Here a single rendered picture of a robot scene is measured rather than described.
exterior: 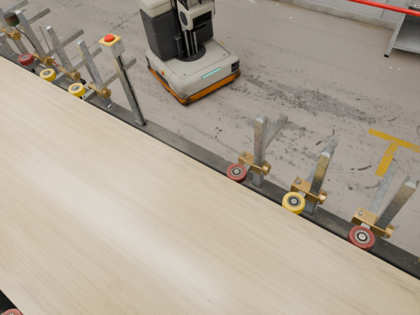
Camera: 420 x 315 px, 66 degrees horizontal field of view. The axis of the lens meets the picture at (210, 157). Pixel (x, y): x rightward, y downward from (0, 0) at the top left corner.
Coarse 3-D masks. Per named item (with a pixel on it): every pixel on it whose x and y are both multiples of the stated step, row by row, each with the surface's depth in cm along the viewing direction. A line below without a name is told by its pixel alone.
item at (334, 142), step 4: (332, 140) 142; (336, 140) 141; (328, 144) 140; (332, 144) 140; (336, 144) 141; (332, 148) 139; (316, 164) 135; (312, 172) 133; (308, 176) 132; (312, 176) 132; (308, 180) 131; (300, 192) 128; (304, 196) 127
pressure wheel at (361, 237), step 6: (354, 228) 111; (360, 228) 111; (366, 228) 110; (348, 234) 112; (354, 234) 110; (360, 234) 109; (366, 234) 109; (372, 234) 109; (348, 240) 111; (354, 240) 108; (360, 240) 109; (366, 240) 108; (372, 240) 108; (360, 246) 107; (366, 246) 107
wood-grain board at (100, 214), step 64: (0, 64) 191; (0, 128) 158; (64, 128) 154; (128, 128) 150; (0, 192) 135; (64, 192) 132; (128, 192) 129; (192, 192) 126; (0, 256) 118; (64, 256) 115; (128, 256) 113; (192, 256) 111; (256, 256) 109; (320, 256) 107
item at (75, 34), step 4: (80, 28) 214; (72, 32) 212; (76, 32) 212; (80, 32) 213; (68, 36) 210; (72, 36) 210; (76, 36) 212; (64, 40) 207; (68, 40) 209; (72, 40) 211; (64, 44) 208; (52, 48) 203; (48, 52) 201; (52, 52) 204; (36, 60) 197; (32, 64) 196; (36, 64) 198; (28, 68) 196; (32, 68) 197
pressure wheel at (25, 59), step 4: (20, 56) 193; (24, 56) 192; (28, 56) 192; (32, 56) 194; (20, 60) 190; (24, 60) 190; (28, 60) 191; (32, 60) 193; (24, 64) 192; (28, 64) 192
